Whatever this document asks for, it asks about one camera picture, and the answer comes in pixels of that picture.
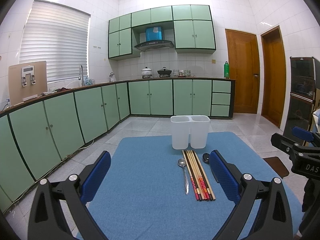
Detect red-tipped wooden chopstick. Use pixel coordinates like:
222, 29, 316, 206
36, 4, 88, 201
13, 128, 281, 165
188, 150, 206, 200

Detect black plastic spoon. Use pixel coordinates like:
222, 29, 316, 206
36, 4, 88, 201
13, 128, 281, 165
202, 153, 210, 164

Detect green lower kitchen cabinets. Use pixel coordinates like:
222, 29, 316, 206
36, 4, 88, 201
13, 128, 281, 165
1, 78, 235, 211

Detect green kitchen cabinets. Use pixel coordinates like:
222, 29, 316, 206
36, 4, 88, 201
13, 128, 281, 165
1, 78, 235, 211
108, 4, 216, 60

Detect green upper kitchen cabinets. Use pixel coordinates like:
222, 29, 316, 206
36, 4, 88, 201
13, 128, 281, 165
108, 4, 216, 60

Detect brown wooden stool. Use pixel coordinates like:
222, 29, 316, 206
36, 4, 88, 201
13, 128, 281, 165
264, 157, 290, 178

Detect light bamboo chopstick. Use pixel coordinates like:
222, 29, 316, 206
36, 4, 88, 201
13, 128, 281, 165
194, 151, 216, 201

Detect black glass cabinet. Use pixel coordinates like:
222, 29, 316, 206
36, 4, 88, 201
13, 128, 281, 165
283, 57, 319, 144

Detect orange-patterned chopstick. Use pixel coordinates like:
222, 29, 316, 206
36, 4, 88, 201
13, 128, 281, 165
191, 151, 211, 200

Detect right wooden door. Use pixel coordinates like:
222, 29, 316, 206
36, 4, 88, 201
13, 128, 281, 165
261, 26, 286, 127

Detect wooden door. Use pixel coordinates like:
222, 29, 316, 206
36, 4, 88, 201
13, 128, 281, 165
226, 29, 260, 114
261, 26, 286, 127

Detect dark brown chopstick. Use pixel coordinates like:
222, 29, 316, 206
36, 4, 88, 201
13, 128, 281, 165
185, 150, 202, 201

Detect blue table mat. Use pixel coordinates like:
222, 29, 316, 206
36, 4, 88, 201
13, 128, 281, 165
76, 131, 304, 240

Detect green bottle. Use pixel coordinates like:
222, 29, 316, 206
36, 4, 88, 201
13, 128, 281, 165
223, 61, 229, 79

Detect silver metal spoon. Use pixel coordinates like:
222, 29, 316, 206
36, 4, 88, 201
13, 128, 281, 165
178, 158, 189, 195

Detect white two-compartment utensil holder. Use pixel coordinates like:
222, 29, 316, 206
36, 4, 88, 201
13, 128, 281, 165
170, 115, 210, 150

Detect left wooden door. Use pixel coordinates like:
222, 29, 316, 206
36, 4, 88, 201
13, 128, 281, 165
226, 29, 260, 114

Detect glass cups on counter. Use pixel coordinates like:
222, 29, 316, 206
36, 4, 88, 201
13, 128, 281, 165
173, 69, 195, 77

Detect brown cardboard board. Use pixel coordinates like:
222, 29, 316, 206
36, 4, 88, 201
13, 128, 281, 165
8, 61, 48, 105

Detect black wok with lid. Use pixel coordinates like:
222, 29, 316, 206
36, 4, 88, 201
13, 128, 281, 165
157, 67, 172, 77

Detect chrome sink faucet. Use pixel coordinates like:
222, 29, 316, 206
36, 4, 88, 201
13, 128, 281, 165
78, 65, 85, 87

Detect white cooking pot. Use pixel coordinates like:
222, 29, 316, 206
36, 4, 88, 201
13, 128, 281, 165
141, 66, 153, 79

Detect black range hood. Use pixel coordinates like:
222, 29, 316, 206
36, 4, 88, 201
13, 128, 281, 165
135, 40, 174, 52

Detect blue box on hood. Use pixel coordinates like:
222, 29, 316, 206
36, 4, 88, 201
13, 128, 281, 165
145, 26, 163, 42

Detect white window blind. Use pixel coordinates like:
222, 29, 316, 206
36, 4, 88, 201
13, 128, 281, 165
19, 0, 91, 82

